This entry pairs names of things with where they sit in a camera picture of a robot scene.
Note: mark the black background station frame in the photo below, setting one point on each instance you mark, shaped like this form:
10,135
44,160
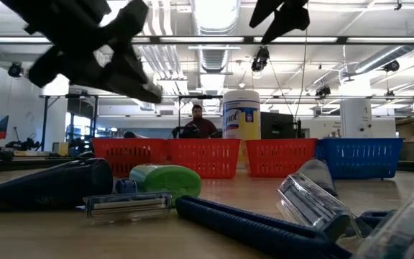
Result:
44,122

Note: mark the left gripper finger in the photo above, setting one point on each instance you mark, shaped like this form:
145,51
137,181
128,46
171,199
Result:
128,18
120,75

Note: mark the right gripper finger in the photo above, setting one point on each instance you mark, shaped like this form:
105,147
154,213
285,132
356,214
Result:
266,9
289,21

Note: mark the silver ceiling duct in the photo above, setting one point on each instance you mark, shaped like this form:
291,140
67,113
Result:
214,61

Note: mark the blue plastic basket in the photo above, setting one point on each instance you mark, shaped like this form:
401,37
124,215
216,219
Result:
365,158

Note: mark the dark toiletry tube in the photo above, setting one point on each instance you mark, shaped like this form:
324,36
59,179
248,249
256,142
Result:
49,187

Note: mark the red plastic basket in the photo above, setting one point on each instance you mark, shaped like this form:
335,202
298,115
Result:
128,154
207,158
279,158

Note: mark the small green bottle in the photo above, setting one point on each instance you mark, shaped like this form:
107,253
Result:
167,180

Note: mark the black hanging camera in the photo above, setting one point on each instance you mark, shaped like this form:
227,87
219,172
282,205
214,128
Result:
261,59

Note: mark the black monitor box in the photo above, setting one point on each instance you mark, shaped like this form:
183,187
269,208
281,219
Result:
277,126

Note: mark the white yellow wipes canister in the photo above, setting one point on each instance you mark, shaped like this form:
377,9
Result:
241,118

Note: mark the person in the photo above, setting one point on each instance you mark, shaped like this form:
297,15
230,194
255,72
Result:
199,126

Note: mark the white pillar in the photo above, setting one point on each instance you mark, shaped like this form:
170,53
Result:
356,118

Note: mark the grey travel deodorant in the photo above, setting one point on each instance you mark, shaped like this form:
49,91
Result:
316,172

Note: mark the black overhead crossbar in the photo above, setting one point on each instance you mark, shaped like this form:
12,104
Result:
200,36

